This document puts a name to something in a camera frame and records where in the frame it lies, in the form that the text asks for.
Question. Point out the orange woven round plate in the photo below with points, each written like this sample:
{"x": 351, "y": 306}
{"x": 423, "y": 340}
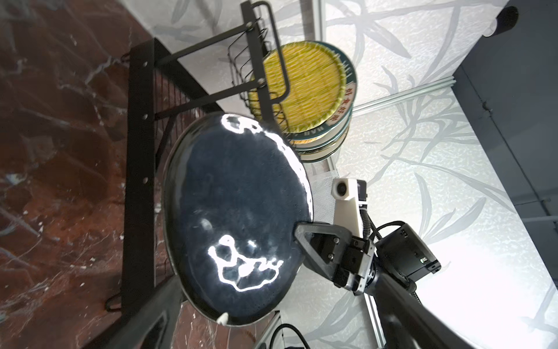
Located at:
{"x": 306, "y": 141}

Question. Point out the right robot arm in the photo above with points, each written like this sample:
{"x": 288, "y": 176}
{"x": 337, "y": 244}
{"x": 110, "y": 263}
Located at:
{"x": 403, "y": 255}

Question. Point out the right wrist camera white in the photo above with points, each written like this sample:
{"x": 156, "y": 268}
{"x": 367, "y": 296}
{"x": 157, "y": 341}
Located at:
{"x": 351, "y": 206}

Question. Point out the white plate cloud emblem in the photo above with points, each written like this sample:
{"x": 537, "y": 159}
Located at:
{"x": 330, "y": 134}

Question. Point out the yellow-green round plate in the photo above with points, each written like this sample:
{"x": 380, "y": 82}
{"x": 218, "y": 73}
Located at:
{"x": 313, "y": 80}

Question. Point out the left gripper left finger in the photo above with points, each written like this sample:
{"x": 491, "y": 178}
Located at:
{"x": 151, "y": 324}

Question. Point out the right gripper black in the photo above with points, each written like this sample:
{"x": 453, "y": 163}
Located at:
{"x": 329, "y": 252}

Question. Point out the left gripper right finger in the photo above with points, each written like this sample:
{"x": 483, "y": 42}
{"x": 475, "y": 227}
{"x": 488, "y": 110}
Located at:
{"x": 406, "y": 323}

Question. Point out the white plate dark green rim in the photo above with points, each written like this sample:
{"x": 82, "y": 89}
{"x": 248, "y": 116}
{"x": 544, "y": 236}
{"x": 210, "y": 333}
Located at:
{"x": 351, "y": 90}

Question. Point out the dark blue plate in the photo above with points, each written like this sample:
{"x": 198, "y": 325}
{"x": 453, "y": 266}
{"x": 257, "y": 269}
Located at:
{"x": 232, "y": 196}

